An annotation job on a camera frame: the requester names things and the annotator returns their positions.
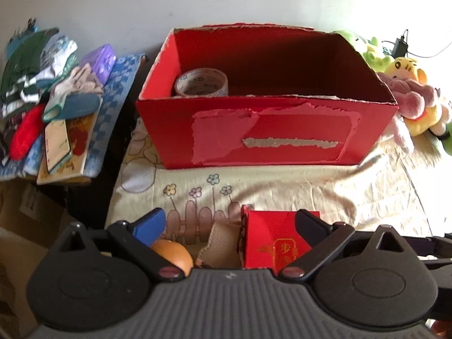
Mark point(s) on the orange fruit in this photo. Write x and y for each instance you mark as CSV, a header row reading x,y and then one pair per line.
x,y
176,256

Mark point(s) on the white and blue patterned cloth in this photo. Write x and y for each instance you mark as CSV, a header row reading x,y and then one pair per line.
x,y
58,51

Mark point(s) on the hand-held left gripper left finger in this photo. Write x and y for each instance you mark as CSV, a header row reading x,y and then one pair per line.
x,y
152,224

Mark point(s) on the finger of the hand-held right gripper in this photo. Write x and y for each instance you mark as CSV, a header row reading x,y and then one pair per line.
x,y
430,245

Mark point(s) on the green and white booklet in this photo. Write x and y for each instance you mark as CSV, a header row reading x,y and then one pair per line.
x,y
56,144

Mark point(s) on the brown cardboard box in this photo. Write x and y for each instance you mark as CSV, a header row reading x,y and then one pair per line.
x,y
24,219

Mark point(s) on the yellow plush toy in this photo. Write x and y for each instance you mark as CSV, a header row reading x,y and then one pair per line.
x,y
406,69

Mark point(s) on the black charger adapter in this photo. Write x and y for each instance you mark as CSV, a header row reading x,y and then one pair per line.
x,y
400,44

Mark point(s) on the blue checkered cloth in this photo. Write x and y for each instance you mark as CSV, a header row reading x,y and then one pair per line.
x,y
120,88

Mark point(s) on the green frog plush toy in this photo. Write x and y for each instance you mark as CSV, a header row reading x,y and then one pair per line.
x,y
374,56

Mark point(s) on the green striped garment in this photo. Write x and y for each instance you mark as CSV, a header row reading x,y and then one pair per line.
x,y
21,63

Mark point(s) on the green pea plush toy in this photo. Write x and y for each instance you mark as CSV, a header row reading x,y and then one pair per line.
x,y
443,144

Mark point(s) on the purple tissue pack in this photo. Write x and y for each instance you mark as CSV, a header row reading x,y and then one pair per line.
x,y
100,60

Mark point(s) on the red cloth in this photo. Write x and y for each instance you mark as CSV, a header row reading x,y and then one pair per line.
x,y
24,134

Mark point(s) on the cartoon printed bed sheet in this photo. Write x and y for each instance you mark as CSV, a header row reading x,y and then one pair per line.
x,y
317,190

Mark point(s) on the blue slipper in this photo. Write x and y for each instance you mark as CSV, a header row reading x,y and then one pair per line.
x,y
77,106

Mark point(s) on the clear tape roll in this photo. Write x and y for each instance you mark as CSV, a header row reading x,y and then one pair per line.
x,y
197,88

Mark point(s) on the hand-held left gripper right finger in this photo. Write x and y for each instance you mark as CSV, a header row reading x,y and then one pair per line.
x,y
310,229

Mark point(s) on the white gloves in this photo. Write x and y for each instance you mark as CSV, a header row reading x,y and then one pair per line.
x,y
79,81

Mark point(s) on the small red gift box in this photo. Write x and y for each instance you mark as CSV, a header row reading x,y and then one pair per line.
x,y
272,233

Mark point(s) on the white and pink plush toy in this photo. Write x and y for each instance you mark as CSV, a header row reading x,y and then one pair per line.
x,y
402,134

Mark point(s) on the red cardboard box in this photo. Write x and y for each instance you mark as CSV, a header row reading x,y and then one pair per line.
x,y
282,141

